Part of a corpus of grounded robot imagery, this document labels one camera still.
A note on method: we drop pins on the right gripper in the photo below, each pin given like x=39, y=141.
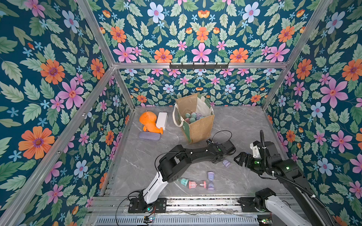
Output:
x=245, y=158

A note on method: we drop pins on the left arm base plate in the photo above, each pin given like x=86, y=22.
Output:
x=140, y=206

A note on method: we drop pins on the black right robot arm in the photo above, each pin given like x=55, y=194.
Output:
x=267, y=163

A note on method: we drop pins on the black hook rail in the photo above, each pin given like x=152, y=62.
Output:
x=192, y=66

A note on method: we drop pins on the white rectangular box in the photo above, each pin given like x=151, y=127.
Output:
x=162, y=120

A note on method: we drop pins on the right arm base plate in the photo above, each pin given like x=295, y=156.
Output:
x=261, y=202

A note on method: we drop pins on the purple hourglass front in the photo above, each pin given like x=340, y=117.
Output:
x=211, y=178

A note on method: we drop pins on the purple hourglass pair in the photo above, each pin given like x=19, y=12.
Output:
x=226, y=163

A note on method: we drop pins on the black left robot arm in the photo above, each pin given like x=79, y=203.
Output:
x=173, y=164

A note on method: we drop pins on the orange plush toy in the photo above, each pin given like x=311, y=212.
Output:
x=148, y=120

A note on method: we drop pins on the pink hourglass front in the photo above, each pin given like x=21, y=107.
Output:
x=195, y=184

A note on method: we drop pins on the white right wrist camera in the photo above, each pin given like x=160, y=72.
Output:
x=255, y=149

